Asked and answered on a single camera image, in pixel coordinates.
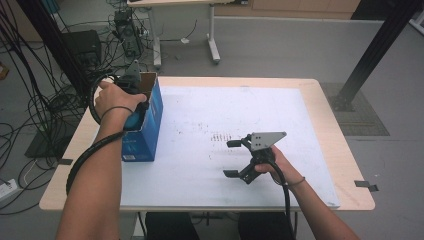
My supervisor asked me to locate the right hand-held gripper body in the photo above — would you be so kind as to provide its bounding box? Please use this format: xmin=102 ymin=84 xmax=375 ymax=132
xmin=239 ymin=131 xmax=288 ymax=186

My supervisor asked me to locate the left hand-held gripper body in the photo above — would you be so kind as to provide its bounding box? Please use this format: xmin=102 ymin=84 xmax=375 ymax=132
xmin=116 ymin=59 xmax=150 ymax=118

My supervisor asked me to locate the blue bottle with white cap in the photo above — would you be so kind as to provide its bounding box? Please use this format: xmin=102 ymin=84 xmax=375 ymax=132
xmin=122 ymin=109 xmax=147 ymax=132

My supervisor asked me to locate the blue cardboard box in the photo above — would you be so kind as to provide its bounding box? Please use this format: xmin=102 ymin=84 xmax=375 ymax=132
xmin=120 ymin=71 xmax=165 ymax=163

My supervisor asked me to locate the person's left hand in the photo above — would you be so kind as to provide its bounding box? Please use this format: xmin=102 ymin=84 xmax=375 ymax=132
xmin=94 ymin=80 xmax=148 ymax=123

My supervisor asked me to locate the person's right hand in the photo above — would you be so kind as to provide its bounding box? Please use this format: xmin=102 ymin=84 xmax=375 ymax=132
xmin=254 ymin=145 xmax=306 ymax=188

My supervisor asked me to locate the white table mat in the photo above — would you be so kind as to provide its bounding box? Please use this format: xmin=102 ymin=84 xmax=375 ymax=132
xmin=118 ymin=85 xmax=341 ymax=208

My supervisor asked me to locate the thin black wrist band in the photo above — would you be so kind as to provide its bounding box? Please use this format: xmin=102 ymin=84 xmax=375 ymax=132
xmin=273 ymin=176 xmax=307 ymax=188
xmin=99 ymin=105 xmax=135 ymax=123

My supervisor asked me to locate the black computer tower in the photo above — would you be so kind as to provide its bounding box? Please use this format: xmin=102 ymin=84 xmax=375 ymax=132
xmin=113 ymin=9 xmax=145 ymax=58

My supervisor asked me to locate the black equipment box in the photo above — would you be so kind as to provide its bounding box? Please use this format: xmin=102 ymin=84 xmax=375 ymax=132
xmin=61 ymin=29 xmax=103 ymax=69

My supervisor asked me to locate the person's right leg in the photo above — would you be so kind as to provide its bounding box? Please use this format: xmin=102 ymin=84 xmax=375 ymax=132
xmin=237 ymin=211 xmax=295 ymax=240

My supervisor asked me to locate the person's leg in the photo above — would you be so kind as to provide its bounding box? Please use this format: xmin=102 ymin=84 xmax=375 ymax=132
xmin=144 ymin=211 xmax=201 ymax=240
xmin=237 ymin=211 xmax=295 ymax=240

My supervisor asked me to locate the person's left leg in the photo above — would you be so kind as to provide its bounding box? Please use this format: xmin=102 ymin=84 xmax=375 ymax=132
xmin=144 ymin=211 xmax=201 ymax=240

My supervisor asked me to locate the white-legged desk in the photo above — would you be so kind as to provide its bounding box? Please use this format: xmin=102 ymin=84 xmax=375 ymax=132
xmin=126 ymin=0 xmax=250 ymax=69

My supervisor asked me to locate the dark grey floor mat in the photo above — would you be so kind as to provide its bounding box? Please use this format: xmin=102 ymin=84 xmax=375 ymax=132
xmin=319 ymin=82 xmax=391 ymax=137

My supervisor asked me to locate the white table leg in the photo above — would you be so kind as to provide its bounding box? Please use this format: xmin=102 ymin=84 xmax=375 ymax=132
xmin=131 ymin=211 xmax=148 ymax=240

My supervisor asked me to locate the light wooden cabinet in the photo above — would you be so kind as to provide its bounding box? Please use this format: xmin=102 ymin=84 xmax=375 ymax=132
xmin=214 ymin=0 xmax=362 ymax=20

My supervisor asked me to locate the white power strip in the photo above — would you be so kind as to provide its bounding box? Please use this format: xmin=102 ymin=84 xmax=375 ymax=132
xmin=0 ymin=178 xmax=20 ymax=203

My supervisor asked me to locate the black metal frame post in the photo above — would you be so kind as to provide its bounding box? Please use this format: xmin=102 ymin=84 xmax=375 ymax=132
xmin=328 ymin=0 xmax=424 ymax=113
xmin=15 ymin=0 xmax=93 ymax=99

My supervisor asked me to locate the tangle of black floor cables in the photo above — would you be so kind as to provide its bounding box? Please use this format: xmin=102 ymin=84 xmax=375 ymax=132
xmin=0 ymin=0 xmax=116 ymax=216

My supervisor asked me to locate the dark floor base plate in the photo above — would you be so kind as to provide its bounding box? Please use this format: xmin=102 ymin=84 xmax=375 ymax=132
xmin=24 ymin=129 xmax=84 ymax=160

